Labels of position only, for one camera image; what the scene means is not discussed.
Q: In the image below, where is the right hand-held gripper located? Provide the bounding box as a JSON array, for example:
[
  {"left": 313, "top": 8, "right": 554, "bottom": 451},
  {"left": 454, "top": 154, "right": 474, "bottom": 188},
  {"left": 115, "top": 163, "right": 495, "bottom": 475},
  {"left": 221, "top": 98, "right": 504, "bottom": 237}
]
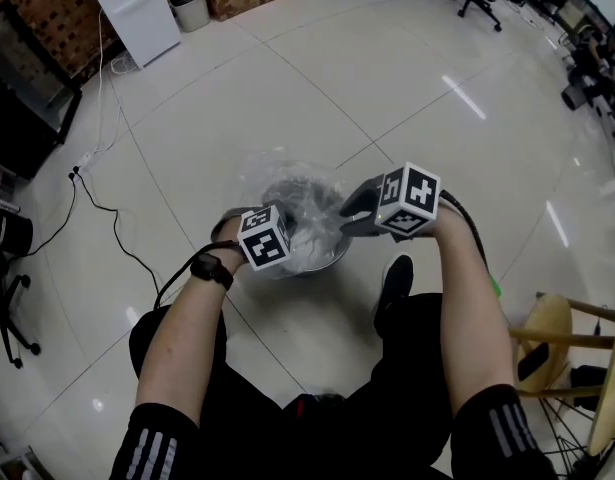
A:
[{"left": 338, "top": 161, "right": 442, "bottom": 242}]

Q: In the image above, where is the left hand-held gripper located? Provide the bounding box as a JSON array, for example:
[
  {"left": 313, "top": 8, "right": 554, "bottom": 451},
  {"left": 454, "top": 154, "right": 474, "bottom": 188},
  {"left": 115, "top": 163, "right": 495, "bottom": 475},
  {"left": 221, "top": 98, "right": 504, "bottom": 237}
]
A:
[{"left": 210, "top": 203, "right": 293, "bottom": 273}]

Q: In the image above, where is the silver metal wastebasket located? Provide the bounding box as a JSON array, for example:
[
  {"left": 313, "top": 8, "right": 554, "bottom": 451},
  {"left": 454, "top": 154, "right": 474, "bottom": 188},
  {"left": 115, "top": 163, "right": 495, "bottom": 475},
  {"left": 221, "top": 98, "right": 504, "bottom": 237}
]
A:
[{"left": 260, "top": 178, "right": 352, "bottom": 278}]

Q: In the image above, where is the clear plastic trash bag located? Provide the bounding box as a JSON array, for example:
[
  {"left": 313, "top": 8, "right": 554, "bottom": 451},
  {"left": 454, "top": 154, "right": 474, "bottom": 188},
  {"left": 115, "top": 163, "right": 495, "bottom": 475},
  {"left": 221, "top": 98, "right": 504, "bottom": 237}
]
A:
[{"left": 238, "top": 148, "right": 349, "bottom": 273}]

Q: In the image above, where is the person's left forearm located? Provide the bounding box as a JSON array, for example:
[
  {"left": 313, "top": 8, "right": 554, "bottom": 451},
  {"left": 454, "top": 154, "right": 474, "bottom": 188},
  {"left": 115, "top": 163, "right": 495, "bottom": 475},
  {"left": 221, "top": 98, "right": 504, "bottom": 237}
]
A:
[{"left": 135, "top": 240, "right": 249, "bottom": 428}]

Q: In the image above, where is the person's right forearm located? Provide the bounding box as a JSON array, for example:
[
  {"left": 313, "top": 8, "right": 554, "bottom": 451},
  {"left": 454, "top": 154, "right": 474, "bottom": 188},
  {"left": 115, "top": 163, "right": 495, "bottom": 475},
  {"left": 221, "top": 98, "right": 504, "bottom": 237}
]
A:
[{"left": 425, "top": 198, "right": 518, "bottom": 418}]

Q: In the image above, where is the black smartwatch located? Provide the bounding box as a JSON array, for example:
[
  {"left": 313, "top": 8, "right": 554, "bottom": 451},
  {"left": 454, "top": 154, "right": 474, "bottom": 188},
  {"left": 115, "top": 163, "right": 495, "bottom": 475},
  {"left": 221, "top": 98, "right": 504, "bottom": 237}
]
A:
[{"left": 189, "top": 251, "right": 235, "bottom": 292}]

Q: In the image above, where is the black shoe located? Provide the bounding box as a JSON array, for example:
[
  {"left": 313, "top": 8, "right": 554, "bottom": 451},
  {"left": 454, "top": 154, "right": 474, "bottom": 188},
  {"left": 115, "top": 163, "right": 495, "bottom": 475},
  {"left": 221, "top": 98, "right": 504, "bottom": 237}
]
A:
[{"left": 373, "top": 253, "right": 415, "bottom": 338}]

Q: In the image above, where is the person's black clothing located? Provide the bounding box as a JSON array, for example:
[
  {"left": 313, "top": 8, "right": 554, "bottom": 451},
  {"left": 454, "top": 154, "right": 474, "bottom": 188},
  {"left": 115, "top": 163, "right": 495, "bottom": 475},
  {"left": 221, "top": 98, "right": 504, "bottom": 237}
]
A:
[{"left": 108, "top": 292, "right": 559, "bottom": 480}]

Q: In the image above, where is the black phone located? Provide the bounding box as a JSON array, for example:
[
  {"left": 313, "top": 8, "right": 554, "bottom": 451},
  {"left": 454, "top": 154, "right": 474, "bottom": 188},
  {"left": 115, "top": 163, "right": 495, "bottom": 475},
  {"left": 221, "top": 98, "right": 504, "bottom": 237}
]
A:
[{"left": 516, "top": 342, "right": 550, "bottom": 382}]

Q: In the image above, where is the wooden stool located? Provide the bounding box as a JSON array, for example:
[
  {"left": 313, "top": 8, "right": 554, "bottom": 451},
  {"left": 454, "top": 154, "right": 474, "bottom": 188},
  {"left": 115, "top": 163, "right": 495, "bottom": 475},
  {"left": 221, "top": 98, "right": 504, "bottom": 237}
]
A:
[{"left": 506, "top": 291, "right": 615, "bottom": 458}]

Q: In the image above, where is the black wheeled equipment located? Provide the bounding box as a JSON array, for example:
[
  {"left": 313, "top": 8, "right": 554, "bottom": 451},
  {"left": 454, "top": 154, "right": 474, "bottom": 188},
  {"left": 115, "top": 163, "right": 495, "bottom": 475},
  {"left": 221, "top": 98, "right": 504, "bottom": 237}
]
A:
[{"left": 559, "top": 23, "right": 615, "bottom": 114}]

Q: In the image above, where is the grey waste bin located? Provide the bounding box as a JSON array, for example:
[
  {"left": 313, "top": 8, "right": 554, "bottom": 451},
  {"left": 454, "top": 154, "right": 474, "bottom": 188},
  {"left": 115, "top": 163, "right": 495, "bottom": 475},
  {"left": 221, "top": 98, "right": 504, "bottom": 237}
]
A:
[{"left": 168, "top": 0, "right": 212, "bottom": 34}]

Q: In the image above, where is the black cylindrical container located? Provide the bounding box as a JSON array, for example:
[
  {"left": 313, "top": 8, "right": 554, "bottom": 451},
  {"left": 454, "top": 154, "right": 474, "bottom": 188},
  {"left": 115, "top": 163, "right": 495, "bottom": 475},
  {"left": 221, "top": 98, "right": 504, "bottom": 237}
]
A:
[{"left": 0, "top": 208, "right": 35, "bottom": 258}]

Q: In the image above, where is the white water dispenser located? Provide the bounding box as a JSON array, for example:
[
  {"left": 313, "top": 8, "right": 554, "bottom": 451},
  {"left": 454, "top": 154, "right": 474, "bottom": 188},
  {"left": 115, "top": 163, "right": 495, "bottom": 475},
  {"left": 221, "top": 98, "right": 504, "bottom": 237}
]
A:
[{"left": 80, "top": 0, "right": 182, "bottom": 70}]

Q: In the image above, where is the black swivel chair base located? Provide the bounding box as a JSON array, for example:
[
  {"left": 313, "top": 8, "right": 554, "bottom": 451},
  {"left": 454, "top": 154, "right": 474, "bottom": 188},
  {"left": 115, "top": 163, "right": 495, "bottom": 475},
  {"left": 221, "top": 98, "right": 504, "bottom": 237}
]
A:
[{"left": 0, "top": 247, "right": 42, "bottom": 370}]

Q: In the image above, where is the black cabinet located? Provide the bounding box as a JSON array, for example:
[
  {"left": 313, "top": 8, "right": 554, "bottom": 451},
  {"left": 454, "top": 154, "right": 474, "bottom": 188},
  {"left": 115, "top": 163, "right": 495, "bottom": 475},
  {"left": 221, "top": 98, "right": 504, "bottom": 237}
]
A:
[{"left": 0, "top": 0, "right": 84, "bottom": 181}]

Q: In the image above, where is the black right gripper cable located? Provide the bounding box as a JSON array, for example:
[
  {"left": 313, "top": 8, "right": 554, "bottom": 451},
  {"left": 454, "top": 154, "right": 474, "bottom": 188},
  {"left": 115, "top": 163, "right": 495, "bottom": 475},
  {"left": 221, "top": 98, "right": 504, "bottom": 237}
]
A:
[{"left": 437, "top": 188, "right": 491, "bottom": 273}]

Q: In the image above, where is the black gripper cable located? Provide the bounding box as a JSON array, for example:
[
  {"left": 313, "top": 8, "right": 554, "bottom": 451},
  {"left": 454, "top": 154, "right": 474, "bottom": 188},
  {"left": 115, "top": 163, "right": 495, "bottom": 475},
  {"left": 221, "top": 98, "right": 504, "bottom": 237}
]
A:
[
  {"left": 437, "top": 188, "right": 491, "bottom": 273},
  {"left": 153, "top": 239, "right": 241, "bottom": 311}
]

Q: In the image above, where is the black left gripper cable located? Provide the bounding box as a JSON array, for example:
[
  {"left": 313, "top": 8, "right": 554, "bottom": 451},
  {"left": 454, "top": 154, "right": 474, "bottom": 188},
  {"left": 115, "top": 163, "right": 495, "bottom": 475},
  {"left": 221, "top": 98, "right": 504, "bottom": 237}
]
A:
[{"left": 153, "top": 239, "right": 241, "bottom": 311}]

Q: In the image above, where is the black floor cable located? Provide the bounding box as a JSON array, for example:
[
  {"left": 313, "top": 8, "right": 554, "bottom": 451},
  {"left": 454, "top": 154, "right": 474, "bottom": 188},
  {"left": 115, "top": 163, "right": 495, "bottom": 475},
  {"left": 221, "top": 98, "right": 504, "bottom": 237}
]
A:
[{"left": 16, "top": 165, "right": 162, "bottom": 297}]

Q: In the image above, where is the white cable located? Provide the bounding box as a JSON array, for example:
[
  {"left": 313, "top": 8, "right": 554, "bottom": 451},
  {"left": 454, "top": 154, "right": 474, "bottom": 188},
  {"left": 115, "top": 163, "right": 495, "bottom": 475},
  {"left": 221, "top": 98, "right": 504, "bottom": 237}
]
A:
[{"left": 89, "top": 7, "right": 136, "bottom": 162}]

